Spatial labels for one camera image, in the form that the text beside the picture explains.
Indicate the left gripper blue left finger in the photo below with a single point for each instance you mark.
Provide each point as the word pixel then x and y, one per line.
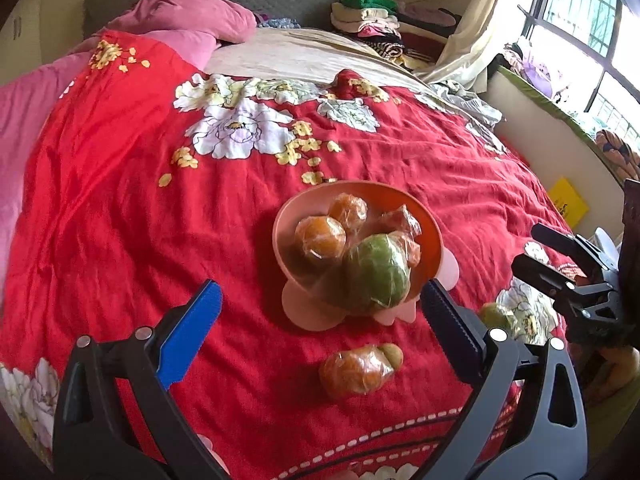
pixel 93 437

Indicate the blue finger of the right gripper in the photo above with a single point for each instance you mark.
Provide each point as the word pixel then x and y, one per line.
pixel 545 279

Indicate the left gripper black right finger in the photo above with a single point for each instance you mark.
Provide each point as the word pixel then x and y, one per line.
pixel 547 438

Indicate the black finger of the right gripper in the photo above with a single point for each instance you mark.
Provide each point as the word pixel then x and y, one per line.
pixel 565 244

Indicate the large green fruit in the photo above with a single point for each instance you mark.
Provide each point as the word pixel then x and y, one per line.
pixel 495 316

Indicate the small brown round fruit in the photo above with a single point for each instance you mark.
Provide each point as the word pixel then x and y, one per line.
pixel 393 354

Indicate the orange outside bowl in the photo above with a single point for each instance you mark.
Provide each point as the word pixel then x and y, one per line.
pixel 355 372

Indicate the green sleeve forearm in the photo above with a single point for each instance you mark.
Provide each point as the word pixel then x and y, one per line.
pixel 611 398

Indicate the yellow card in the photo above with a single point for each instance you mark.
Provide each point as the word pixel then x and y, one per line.
pixel 568 202

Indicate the dark red wrapped fruit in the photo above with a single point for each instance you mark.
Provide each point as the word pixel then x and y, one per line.
pixel 403 228

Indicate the green wrapped fruit in bowl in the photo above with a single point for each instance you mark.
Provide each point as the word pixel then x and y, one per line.
pixel 377 276

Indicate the crumpled striped cloth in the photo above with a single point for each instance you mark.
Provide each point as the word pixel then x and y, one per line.
pixel 454 93

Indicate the pink flower-shaped fruit bowl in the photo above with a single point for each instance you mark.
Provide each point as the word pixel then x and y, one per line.
pixel 314 295

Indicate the wrapped orange rear bowl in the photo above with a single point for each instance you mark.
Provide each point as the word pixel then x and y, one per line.
pixel 350 211

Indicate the window with grille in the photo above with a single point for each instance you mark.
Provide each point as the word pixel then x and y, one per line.
pixel 589 49

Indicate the cream curtain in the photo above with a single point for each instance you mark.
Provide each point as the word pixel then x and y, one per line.
pixel 466 52

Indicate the wrapped orange left bowl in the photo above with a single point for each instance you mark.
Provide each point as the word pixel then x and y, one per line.
pixel 320 239

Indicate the red floral bedspread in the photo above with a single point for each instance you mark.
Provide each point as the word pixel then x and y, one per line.
pixel 151 177

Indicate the pile of folded clothes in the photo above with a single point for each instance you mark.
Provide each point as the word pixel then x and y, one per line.
pixel 412 35

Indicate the beige sheet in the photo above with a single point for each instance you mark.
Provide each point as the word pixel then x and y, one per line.
pixel 306 54

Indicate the magenta pillow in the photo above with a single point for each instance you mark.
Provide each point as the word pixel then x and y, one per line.
pixel 223 19

